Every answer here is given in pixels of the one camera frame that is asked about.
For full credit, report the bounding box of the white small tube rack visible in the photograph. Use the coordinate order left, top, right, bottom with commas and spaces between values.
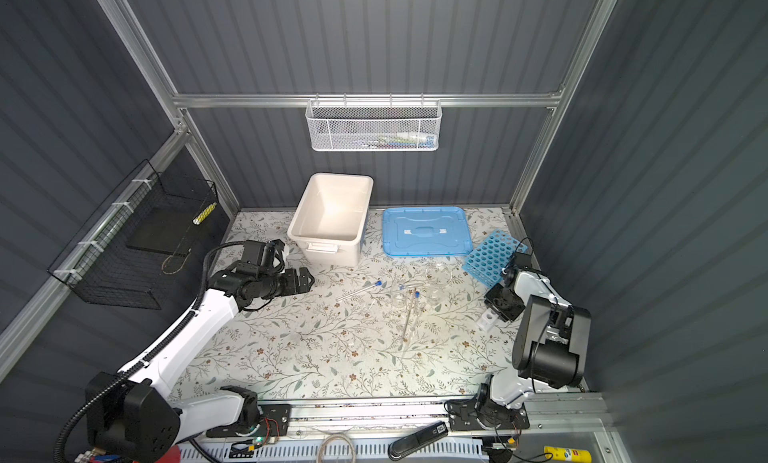
476, 308, 499, 332

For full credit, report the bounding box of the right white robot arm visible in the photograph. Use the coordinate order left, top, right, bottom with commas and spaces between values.
444, 266, 592, 432

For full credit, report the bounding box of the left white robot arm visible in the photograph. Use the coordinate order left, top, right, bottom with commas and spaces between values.
53, 239, 315, 462

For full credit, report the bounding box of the blue test tube rack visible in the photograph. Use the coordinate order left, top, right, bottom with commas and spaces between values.
462, 230, 529, 288

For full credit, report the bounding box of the white plastic storage bin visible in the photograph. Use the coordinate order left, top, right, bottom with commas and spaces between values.
288, 173, 374, 267

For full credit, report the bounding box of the blue capped test tube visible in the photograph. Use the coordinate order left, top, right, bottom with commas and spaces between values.
337, 280, 384, 302

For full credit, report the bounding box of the long glass stirring rod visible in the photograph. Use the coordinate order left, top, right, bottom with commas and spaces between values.
400, 302, 414, 343

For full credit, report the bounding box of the blue plastic bin lid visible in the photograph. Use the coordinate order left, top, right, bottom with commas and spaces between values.
382, 206, 473, 257

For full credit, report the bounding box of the yellow bottle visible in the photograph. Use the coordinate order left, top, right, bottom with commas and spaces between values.
543, 446, 593, 463

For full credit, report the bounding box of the black handheld device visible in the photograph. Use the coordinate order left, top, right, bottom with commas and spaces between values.
387, 422, 449, 461

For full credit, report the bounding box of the black wire wall basket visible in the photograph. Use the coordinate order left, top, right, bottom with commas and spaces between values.
48, 160, 226, 310

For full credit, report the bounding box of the coiled beige cable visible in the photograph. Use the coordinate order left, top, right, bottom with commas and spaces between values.
316, 432, 358, 463

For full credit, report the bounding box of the white wire wall basket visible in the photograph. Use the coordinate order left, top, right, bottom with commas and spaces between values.
305, 102, 443, 152

